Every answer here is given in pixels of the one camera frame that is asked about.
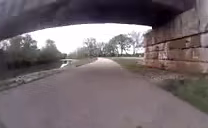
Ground bushes along water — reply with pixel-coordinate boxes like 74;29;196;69
0;33;68;68

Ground row of trees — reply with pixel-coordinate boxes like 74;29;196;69
67;30;150;59

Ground grass verge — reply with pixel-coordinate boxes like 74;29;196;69
108;56;208;118

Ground grey paved path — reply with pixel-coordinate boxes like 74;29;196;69
0;57;208;128

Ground stone arch bridge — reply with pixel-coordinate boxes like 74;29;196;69
0;0;208;75

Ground canal water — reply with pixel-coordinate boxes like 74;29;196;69
0;58;76;82

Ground stone canal edge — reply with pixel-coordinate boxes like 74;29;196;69
0;61;80;94

